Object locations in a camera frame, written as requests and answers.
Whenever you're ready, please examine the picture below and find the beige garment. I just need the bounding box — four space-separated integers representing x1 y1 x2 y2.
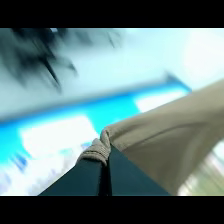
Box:
77 79 224 197

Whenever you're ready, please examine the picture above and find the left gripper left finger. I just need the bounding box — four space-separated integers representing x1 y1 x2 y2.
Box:
39 158 105 197

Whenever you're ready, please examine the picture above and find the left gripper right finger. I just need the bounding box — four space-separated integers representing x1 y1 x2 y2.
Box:
107 145 171 197

